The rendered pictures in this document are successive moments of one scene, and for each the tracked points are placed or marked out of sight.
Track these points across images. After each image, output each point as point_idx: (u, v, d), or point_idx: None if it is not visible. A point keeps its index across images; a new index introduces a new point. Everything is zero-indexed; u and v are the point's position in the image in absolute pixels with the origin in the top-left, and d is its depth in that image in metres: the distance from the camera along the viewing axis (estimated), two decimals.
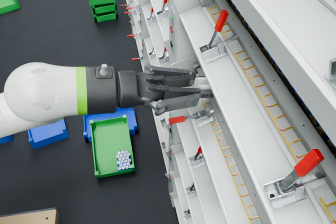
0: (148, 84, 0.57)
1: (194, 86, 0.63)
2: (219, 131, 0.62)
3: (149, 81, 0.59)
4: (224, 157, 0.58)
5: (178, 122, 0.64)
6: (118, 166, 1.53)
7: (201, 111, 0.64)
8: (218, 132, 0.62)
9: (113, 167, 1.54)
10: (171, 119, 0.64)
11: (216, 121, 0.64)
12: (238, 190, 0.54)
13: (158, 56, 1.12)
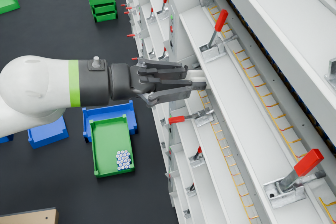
0: (140, 77, 0.58)
1: (187, 79, 0.64)
2: (219, 131, 0.62)
3: (141, 74, 0.60)
4: (224, 157, 0.58)
5: (178, 122, 0.64)
6: (118, 166, 1.53)
7: (201, 111, 0.64)
8: (218, 132, 0.62)
9: (113, 167, 1.54)
10: (171, 119, 0.64)
11: (216, 121, 0.64)
12: (238, 190, 0.54)
13: (158, 56, 1.12)
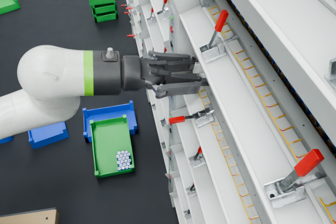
0: (151, 68, 0.61)
1: (194, 70, 0.67)
2: (219, 131, 0.62)
3: (152, 66, 0.62)
4: (224, 157, 0.58)
5: (178, 122, 0.64)
6: (118, 166, 1.53)
7: (201, 111, 0.64)
8: (218, 132, 0.62)
9: (113, 167, 1.54)
10: (171, 119, 0.64)
11: (216, 121, 0.64)
12: (238, 190, 0.54)
13: None
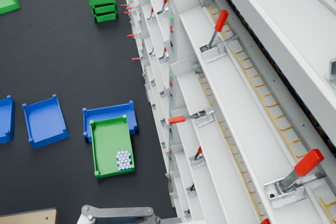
0: None
1: None
2: (226, 128, 0.62)
3: None
4: (232, 154, 0.58)
5: (178, 122, 0.64)
6: (118, 166, 1.53)
7: (201, 111, 0.64)
8: (225, 129, 0.62)
9: (113, 167, 1.54)
10: (171, 119, 0.64)
11: (216, 121, 0.64)
12: (247, 187, 0.53)
13: (158, 56, 1.12)
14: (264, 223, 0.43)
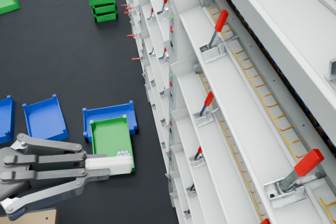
0: None
1: (86, 166, 0.44)
2: None
3: None
4: (233, 154, 0.58)
5: (208, 101, 0.61)
6: None
7: None
8: (226, 128, 0.62)
9: None
10: (213, 95, 0.61)
11: (216, 121, 0.64)
12: (248, 187, 0.53)
13: (158, 56, 1.12)
14: (264, 223, 0.43)
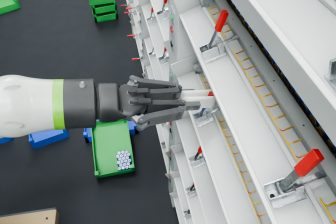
0: None
1: (183, 99, 0.59)
2: (228, 127, 0.62)
3: None
4: (232, 154, 0.58)
5: None
6: (118, 166, 1.53)
7: None
8: (226, 129, 0.62)
9: (113, 167, 1.54)
10: (213, 95, 0.61)
11: (216, 121, 0.64)
12: (246, 187, 0.53)
13: (158, 56, 1.12)
14: None
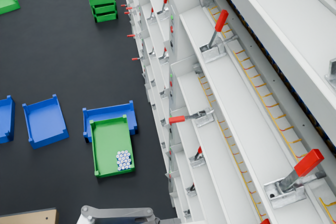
0: None
1: None
2: (226, 128, 0.62)
3: None
4: (232, 154, 0.58)
5: (178, 121, 0.64)
6: (118, 166, 1.53)
7: (201, 111, 0.64)
8: (225, 129, 0.62)
9: (113, 167, 1.54)
10: (171, 119, 0.64)
11: (216, 121, 0.64)
12: (247, 187, 0.53)
13: (158, 56, 1.12)
14: (264, 223, 0.43)
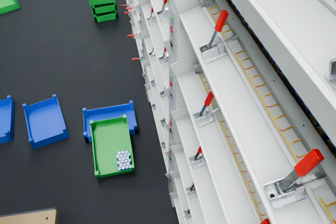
0: None
1: None
2: None
3: None
4: (233, 154, 0.58)
5: (209, 101, 0.61)
6: (118, 166, 1.53)
7: None
8: (226, 128, 0.62)
9: (113, 167, 1.54)
10: (213, 95, 0.61)
11: (216, 121, 0.64)
12: (248, 187, 0.53)
13: (158, 56, 1.12)
14: (264, 223, 0.43)
